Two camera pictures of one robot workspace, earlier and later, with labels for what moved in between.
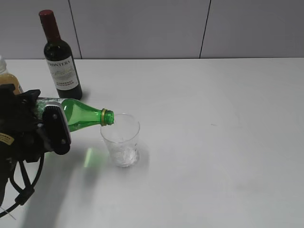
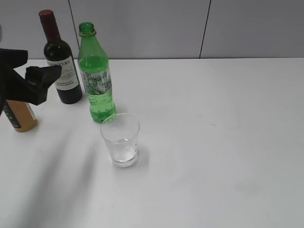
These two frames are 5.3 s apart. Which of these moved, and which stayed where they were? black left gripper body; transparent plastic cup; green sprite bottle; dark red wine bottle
Moved: green sprite bottle; black left gripper body
Stayed: dark red wine bottle; transparent plastic cup
